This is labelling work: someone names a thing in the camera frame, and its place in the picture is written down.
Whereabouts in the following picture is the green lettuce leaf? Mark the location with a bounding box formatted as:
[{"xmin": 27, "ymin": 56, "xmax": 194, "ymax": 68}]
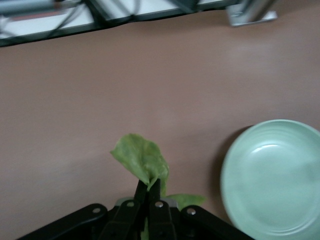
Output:
[{"xmin": 109, "ymin": 133, "xmax": 208, "ymax": 240}]

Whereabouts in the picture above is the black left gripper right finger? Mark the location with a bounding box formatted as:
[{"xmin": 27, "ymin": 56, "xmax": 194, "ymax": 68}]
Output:
[{"xmin": 147, "ymin": 178, "xmax": 255, "ymax": 240}]

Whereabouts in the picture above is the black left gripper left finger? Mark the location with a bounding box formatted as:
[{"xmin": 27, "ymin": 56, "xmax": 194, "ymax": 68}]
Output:
[{"xmin": 14, "ymin": 178, "xmax": 150, "ymax": 240}]

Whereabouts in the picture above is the aluminium camera mount post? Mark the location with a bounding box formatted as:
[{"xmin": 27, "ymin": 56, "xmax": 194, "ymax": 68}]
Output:
[{"xmin": 224, "ymin": 0, "xmax": 279, "ymax": 28}]

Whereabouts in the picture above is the pale green plate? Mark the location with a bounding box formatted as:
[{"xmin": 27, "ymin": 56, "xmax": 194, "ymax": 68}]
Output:
[{"xmin": 219, "ymin": 119, "xmax": 320, "ymax": 240}]

